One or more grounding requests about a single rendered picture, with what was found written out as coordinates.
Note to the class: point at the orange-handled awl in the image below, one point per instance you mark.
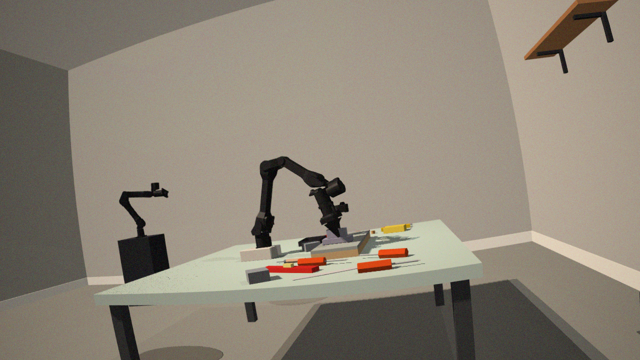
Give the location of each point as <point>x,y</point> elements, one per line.
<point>317,261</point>
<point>389,253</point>
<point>379,265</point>

